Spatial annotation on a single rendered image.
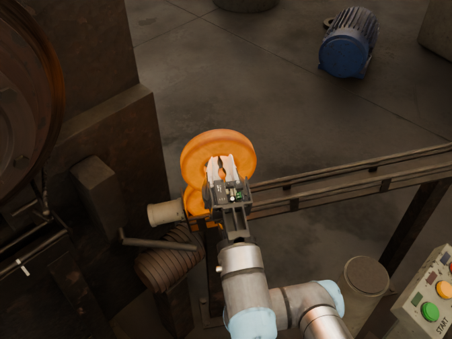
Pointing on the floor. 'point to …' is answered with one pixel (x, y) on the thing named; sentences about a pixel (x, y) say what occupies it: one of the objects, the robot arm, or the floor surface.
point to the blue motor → (349, 43)
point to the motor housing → (171, 278)
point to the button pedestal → (415, 323)
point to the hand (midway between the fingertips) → (218, 156)
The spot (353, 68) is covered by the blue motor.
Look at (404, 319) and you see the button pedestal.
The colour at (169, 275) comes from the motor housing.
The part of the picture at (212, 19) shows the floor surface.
